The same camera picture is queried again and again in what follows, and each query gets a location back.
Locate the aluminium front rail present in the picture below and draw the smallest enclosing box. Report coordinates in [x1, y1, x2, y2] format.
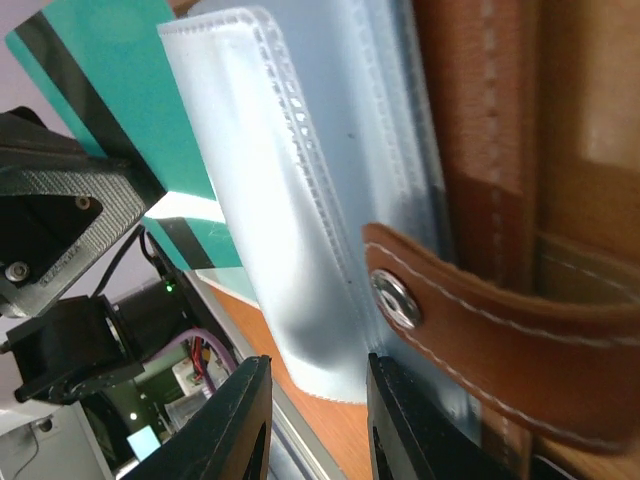
[187, 272, 346, 479]

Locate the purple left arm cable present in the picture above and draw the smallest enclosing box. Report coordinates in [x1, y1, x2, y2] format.
[149, 327, 239, 396]

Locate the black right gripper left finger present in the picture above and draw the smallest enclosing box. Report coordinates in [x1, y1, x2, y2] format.
[126, 355, 273, 480]

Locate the brown leather card holder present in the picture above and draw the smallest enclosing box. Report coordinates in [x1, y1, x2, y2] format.
[157, 1, 639, 479]

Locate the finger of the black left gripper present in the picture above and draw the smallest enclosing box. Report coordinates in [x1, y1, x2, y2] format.
[1, 107, 165, 317]

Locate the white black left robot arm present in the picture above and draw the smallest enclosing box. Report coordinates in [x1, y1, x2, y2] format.
[1, 107, 237, 405]

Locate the teal magnetic stripe card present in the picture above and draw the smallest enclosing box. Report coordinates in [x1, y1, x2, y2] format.
[5, 1, 241, 270]

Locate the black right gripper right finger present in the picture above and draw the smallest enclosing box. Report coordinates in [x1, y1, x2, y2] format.
[367, 353, 516, 480]

